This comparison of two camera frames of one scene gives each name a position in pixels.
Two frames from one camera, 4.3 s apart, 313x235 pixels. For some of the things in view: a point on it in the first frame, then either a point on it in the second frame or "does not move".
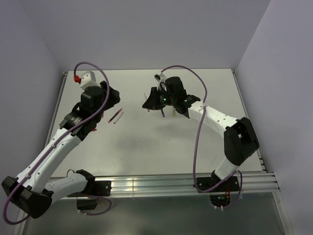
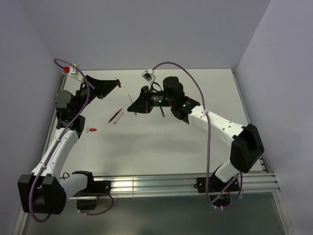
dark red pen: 116,114 does not move
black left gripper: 113,98 → 101,88
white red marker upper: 114,123 does not move
